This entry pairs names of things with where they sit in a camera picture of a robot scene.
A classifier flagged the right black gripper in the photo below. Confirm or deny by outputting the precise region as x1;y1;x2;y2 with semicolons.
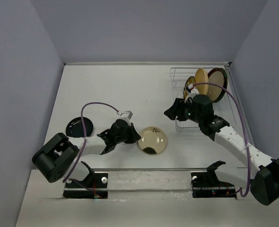
163;97;202;124

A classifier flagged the cream plate black mark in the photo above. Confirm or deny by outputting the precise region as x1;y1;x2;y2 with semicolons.
138;126;167;155

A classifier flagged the orange round plate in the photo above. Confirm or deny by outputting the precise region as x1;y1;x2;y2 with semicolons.
194;68;209;95

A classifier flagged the black round plate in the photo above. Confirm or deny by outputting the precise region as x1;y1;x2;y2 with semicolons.
65;117;94;138

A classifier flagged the red rim white plate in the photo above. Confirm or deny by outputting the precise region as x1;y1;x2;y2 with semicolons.
208;68;228;103

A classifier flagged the yellow patterned black-rim plate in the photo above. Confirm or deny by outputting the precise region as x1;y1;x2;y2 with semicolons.
183;76;196;99

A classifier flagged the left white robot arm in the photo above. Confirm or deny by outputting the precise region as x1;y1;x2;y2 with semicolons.
32;119;141;183

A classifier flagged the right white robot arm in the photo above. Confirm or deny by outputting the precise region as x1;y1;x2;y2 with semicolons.
164;95;279;206

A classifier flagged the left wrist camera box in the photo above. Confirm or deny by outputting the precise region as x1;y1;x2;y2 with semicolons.
117;111;133;124

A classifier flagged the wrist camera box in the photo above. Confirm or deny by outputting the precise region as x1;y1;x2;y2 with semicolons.
117;111;133;124
185;85;199;103

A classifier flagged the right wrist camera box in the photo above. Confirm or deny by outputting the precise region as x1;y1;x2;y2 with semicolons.
185;85;199;103

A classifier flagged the white wire dish rack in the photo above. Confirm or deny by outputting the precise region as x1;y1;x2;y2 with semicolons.
170;67;239;135

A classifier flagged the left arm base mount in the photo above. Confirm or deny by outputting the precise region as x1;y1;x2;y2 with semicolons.
63;172;108;199

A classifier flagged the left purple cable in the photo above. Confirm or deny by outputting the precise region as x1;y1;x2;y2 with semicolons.
62;102;120;184

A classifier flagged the purple cable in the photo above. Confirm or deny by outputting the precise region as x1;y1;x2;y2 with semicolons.
191;82;253;197
62;102;120;184

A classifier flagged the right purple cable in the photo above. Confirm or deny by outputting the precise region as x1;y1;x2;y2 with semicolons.
191;82;253;197

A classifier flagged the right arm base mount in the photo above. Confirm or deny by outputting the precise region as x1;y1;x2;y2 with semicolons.
190;172;237;198

